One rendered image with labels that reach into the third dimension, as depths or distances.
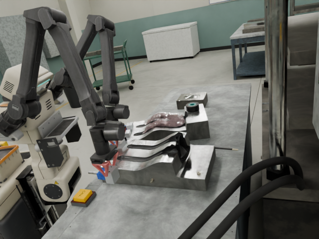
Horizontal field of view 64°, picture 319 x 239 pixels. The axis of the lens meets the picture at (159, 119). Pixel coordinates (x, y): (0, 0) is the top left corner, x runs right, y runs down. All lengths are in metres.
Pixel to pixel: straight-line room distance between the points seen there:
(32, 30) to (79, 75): 0.25
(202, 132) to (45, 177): 0.87
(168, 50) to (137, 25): 1.75
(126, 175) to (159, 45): 6.95
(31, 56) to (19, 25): 6.03
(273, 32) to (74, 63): 0.68
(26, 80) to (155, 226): 0.74
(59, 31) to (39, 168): 0.74
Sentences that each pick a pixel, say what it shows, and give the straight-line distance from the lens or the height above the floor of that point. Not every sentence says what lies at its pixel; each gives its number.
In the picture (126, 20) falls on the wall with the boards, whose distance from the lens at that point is 9.32.
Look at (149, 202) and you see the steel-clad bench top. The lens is 1.10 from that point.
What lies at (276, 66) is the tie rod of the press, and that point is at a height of 1.26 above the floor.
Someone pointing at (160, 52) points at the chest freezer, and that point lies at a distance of 8.00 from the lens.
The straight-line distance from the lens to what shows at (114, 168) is 1.06.
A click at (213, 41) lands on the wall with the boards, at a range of 8.35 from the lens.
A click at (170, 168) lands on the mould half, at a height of 0.90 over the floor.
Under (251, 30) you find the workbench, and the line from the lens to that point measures 5.12.
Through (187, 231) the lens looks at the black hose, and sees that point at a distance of 0.89.
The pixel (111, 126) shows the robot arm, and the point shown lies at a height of 1.15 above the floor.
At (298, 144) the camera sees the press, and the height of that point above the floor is 0.79.
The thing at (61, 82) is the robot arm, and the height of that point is 1.24.
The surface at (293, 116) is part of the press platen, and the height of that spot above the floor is 1.04.
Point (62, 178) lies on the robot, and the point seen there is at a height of 0.80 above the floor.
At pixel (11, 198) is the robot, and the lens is 1.62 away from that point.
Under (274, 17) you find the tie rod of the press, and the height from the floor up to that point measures 1.42.
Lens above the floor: 1.51
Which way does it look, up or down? 23 degrees down
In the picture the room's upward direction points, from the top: 11 degrees counter-clockwise
